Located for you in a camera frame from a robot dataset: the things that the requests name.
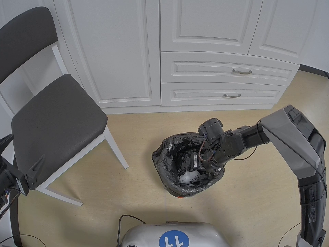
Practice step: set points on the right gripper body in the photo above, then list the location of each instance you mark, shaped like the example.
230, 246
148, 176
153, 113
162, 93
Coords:
209, 162

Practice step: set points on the black plastic bag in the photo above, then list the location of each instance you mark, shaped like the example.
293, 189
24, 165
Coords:
164, 158

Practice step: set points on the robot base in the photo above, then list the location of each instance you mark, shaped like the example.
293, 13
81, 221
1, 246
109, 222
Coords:
144, 235

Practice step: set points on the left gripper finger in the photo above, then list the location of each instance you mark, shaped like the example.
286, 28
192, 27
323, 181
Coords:
33, 175
5, 143

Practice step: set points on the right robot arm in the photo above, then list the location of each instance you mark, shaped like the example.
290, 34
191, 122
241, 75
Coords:
293, 138

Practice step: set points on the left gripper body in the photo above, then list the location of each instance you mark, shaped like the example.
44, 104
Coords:
15, 180

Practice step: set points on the white chair with grey seat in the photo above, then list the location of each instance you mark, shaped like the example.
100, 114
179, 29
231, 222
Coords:
59, 117

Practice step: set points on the white wardrobe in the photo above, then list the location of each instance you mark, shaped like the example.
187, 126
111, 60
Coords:
205, 22

